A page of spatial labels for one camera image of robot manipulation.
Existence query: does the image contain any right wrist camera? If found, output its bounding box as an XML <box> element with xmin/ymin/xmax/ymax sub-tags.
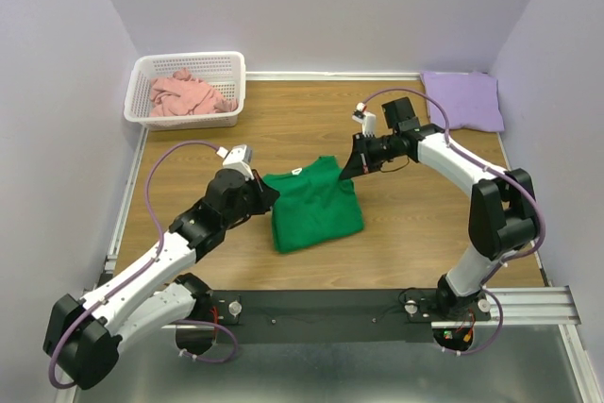
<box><xmin>352</xmin><ymin>103</ymin><xmax>376</xmax><ymax>137</ymax></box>

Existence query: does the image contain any purple cable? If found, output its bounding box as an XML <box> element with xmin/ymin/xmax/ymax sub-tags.
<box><xmin>48</xmin><ymin>140</ymin><xmax>227</xmax><ymax>388</ymax></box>
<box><xmin>354</xmin><ymin>88</ymin><xmax>548</xmax><ymax>357</ymax></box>

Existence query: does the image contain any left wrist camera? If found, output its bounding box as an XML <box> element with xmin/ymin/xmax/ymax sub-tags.
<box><xmin>216</xmin><ymin>144</ymin><xmax>254</xmax><ymax>180</ymax></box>

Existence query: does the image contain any aluminium rail frame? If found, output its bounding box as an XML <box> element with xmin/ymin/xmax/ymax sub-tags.
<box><xmin>54</xmin><ymin>71</ymin><xmax>604</xmax><ymax>403</ymax></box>

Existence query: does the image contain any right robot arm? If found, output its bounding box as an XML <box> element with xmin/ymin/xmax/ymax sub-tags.
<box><xmin>340</xmin><ymin>97</ymin><xmax>545</xmax><ymax>317</ymax></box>

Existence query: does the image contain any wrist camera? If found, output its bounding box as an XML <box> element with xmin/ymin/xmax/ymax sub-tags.
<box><xmin>352</xmin><ymin>103</ymin><xmax>376</xmax><ymax>137</ymax></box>
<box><xmin>216</xmin><ymin>144</ymin><xmax>254</xmax><ymax>180</ymax></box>

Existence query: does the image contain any folded purple t-shirt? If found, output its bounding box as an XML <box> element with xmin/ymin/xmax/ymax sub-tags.
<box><xmin>421</xmin><ymin>72</ymin><xmax>505</xmax><ymax>133</ymax></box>

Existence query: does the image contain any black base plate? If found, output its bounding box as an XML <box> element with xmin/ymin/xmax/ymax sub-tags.
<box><xmin>192</xmin><ymin>287</ymin><xmax>491</xmax><ymax>344</ymax></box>

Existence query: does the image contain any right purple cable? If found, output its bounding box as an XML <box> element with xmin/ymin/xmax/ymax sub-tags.
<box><xmin>354</xmin><ymin>88</ymin><xmax>548</xmax><ymax>357</ymax></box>

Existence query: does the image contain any white plastic basket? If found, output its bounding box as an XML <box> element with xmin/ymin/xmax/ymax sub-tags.
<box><xmin>124</xmin><ymin>51</ymin><xmax>246</xmax><ymax>130</ymax></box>

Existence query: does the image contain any pink t-shirt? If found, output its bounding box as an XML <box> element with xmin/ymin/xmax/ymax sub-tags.
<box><xmin>149</xmin><ymin>68</ymin><xmax>238</xmax><ymax>117</ymax></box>

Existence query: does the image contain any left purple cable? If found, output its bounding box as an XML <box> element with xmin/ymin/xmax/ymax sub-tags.
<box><xmin>48</xmin><ymin>140</ymin><xmax>227</xmax><ymax>388</ymax></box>

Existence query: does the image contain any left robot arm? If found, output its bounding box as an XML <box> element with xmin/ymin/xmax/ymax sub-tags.
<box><xmin>42</xmin><ymin>169</ymin><xmax>279</xmax><ymax>390</ymax></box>

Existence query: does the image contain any green t-shirt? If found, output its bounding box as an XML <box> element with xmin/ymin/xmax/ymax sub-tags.
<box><xmin>263</xmin><ymin>156</ymin><xmax>364</xmax><ymax>254</ymax></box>

